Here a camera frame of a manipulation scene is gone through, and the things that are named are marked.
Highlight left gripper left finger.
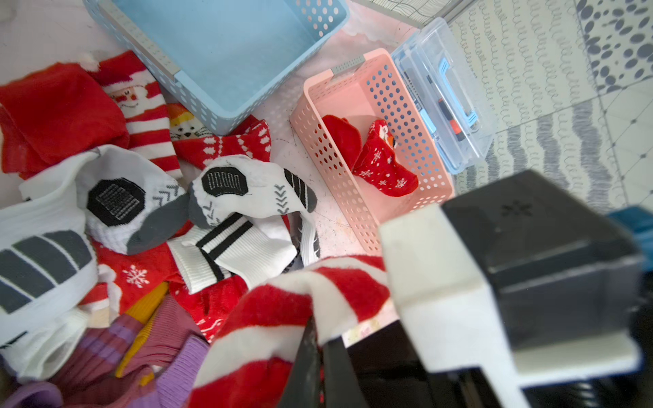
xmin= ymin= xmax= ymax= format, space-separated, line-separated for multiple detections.
xmin=277 ymin=318 xmax=321 ymax=408

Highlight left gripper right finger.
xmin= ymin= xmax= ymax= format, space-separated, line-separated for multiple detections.
xmin=322 ymin=337 xmax=367 ymax=408

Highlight red white striped sock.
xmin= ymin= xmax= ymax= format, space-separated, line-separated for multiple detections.
xmin=189 ymin=255 xmax=389 ymax=407

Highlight red snowflake sock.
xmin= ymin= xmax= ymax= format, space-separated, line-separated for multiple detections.
xmin=352 ymin=120 xmax=418 ymax=197

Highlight red fleece sock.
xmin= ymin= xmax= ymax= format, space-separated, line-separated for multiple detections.
xmin=1 ymin=63 xmax=129 ymax=179

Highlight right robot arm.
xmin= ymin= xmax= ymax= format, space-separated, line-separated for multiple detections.
xmin=350 ymin=171 xmax=652 ymax=407

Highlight pink plastic basket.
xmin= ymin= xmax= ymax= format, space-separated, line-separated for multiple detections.
xmin=290 ymin=49 xmax=454 ymax=255

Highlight blue plastic basket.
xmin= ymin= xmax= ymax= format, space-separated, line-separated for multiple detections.
xmin=84 ymin=0 xmax=350 ymax=135

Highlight purple striped sock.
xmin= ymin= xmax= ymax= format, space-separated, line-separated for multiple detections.
xmin=2 ymin=296 xmax=209 ymax=407

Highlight white sock black stripes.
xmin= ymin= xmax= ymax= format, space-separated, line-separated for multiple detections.
xmin=168 ymin=214 xmax=298 ymax=294

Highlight white sock black pattern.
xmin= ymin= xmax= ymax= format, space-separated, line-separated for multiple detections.
xmin=76 ymin=146 xmax=190 ymax=255

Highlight white grey sport sock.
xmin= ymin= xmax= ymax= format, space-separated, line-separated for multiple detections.
xmin=1 ymin=152 xmax=98 ymax=384

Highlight clear plastic tool box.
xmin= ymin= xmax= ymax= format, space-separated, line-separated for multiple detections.
xmin=391 ymin=17 xmax=498 ymax=174

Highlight red santa striped sock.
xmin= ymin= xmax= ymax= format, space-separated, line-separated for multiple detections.
xmin=88 ymin=51 xmax=182 ymax=180

